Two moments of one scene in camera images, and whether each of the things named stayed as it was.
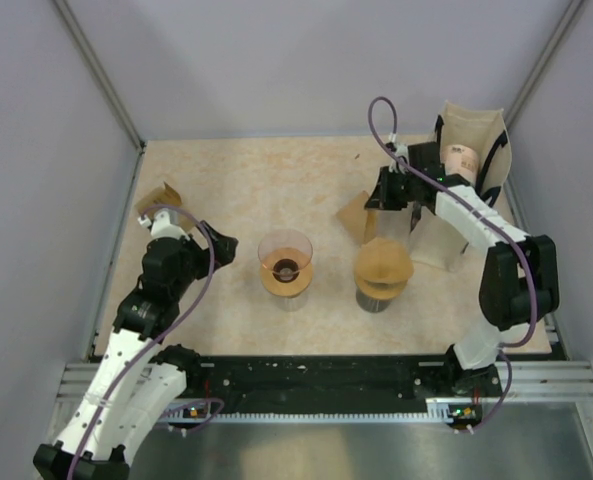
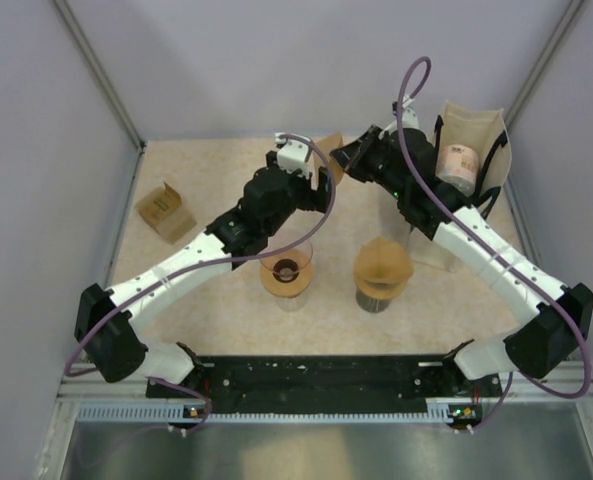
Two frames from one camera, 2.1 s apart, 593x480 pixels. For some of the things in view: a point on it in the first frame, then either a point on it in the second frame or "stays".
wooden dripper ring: (287, 289) stays
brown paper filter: (381, 259) stays
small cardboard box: (164, 195) stays
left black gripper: (224, 248) → (315, 200)
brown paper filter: (359, 221) → (326, 145)
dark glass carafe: (373, 305) stays
